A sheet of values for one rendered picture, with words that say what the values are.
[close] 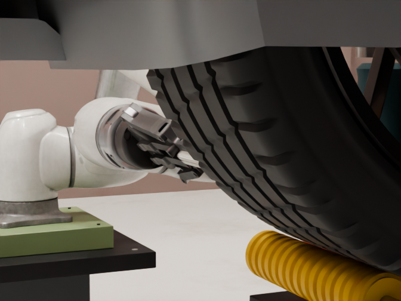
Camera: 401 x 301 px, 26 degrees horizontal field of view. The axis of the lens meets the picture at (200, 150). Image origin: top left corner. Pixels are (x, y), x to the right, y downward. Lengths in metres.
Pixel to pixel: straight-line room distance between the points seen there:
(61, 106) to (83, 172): 2.71
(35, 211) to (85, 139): 0.92
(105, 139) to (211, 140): 0.38
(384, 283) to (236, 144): 0.21
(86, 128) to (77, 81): 3.64
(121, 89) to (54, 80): 2.88
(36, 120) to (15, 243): 0.31
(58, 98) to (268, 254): 3.90
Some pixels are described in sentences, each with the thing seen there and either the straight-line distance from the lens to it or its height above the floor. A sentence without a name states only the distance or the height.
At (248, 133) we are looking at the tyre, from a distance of 0.72.
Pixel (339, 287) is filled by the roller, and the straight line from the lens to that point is 0.87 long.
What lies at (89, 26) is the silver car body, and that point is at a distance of 0.58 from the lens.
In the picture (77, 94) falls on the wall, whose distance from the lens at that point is 4.87.
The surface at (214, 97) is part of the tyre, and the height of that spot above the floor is 0.71.
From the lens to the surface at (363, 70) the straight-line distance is 1.21.
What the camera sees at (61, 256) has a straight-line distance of 2.04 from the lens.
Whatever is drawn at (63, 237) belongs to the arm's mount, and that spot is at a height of 0.33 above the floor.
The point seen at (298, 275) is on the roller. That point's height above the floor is 0.52.
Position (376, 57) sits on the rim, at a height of 0.75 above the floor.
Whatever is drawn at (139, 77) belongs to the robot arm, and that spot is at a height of 0.72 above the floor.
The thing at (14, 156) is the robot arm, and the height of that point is 0.52.
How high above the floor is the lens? 0.74
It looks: 6 degrees down
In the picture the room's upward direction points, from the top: straight up
